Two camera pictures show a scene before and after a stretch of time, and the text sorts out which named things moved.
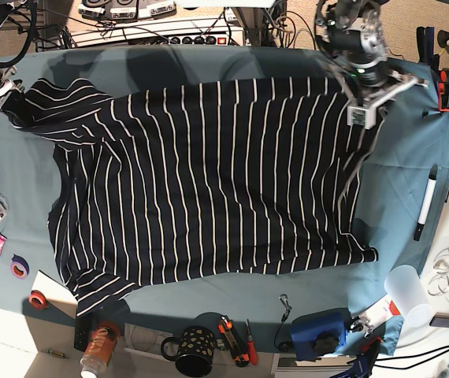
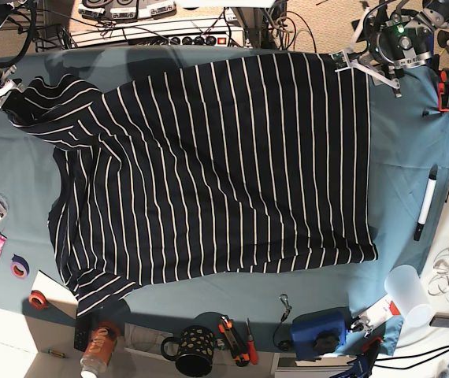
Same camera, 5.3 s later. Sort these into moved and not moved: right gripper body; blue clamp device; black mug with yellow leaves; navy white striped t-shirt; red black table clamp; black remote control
Moved: navy white striped t-shirt; right gripper body
Not moved: red black table clamp; blue clamp device; black mug with yellow leaves; black remote control
